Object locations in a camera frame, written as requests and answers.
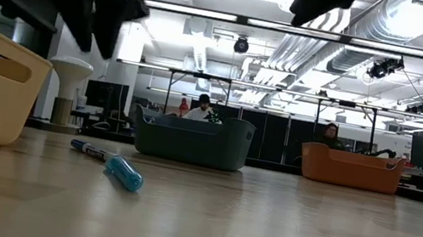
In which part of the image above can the teal plastic bin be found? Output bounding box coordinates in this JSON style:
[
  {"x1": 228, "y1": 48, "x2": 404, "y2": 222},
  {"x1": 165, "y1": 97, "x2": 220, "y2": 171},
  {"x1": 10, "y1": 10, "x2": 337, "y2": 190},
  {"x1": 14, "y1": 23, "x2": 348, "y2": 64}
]
[{"x1": 127, "y1": 101, "x2": 258, "y2": 176}]

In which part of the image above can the black workcell frame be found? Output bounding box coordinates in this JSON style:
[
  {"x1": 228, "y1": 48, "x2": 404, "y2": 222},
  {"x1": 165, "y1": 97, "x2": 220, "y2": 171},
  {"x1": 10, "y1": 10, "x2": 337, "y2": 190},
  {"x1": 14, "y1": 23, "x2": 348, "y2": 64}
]
[{"x1": 164, "y1": 67, "x2": 382, "y2": 141}]

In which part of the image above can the person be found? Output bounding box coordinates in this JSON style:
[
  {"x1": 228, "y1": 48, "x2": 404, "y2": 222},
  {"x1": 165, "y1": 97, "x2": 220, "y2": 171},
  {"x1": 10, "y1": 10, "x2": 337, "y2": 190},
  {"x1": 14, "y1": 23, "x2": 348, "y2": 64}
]
[
  {"x1": 313, "y1": 119, "x2": 352, "y2": 152},
  {"x1": 183, "y1": 91, "x2": 227, "y2": 126}
]

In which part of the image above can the silver ventilation duct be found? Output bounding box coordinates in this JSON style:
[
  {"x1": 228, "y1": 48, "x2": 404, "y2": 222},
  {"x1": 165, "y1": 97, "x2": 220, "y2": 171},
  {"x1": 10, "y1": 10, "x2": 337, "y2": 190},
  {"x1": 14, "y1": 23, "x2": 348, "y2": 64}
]
[{"x1": 263, "y1": 0, "x2": 423, "y2": 103}]

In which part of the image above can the black camera rig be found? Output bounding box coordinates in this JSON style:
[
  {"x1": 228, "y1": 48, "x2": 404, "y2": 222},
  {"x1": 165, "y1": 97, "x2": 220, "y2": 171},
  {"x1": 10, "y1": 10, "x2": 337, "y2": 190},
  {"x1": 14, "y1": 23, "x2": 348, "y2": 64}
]
[
  {"x1": 405, "y1": 99, "x2": 423, "y2": 115},
  {"x1": 365, "y1": 52, "x2": 407, "y2": 84}
]

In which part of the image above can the blue dry-erase marker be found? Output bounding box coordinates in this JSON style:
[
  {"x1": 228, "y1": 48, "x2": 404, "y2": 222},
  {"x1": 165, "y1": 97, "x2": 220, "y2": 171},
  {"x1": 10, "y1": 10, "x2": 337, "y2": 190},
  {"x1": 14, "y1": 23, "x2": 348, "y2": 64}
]
[{"x1": 67, "y1": 138, "x2": 121, "y2": 166}]

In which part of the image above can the red desk object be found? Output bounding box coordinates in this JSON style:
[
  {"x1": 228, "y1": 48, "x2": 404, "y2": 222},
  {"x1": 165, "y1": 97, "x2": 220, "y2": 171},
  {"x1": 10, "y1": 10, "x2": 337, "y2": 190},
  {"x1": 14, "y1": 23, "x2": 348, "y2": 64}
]
[{"x1": 177, "y1": 96, "x2": 191, "y2": 118}]

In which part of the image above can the white dome lamp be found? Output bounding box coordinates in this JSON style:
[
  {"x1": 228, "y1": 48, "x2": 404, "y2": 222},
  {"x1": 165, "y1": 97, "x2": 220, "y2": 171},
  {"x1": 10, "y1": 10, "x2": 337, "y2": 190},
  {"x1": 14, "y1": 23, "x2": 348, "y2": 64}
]
[{"x1": 38, "y1": 52, "x2": 96, "y2": 131}]

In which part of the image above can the orange plastic bin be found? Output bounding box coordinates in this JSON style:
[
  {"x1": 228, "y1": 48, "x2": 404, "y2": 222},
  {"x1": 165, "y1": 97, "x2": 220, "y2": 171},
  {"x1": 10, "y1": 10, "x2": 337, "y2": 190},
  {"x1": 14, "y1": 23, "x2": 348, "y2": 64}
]
[{"x1": 296, "y1": 140, "x2": 408, "y2": 198}]

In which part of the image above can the black aluminium table frame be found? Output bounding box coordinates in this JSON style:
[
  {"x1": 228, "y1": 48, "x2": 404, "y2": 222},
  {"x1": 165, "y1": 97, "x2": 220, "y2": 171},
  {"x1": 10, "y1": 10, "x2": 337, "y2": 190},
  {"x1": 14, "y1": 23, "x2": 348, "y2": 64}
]
[{"x1": 20, "y1": 116, "x2": 423, "y2": 207}]

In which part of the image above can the black ceiling camera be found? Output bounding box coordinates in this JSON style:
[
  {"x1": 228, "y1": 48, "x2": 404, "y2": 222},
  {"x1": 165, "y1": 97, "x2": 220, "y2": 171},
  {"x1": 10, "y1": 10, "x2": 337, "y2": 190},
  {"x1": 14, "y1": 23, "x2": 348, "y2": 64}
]
[{"x1": 232, "y1": 35, "x2": 251, "y2": 56}]

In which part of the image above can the light blue highlighter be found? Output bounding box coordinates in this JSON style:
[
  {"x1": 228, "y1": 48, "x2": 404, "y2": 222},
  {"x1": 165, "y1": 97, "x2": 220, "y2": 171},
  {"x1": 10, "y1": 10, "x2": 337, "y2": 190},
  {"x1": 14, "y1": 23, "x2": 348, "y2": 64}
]
[{"x1": 100, "y1": 152, "x2": 149, "y2": 195}]

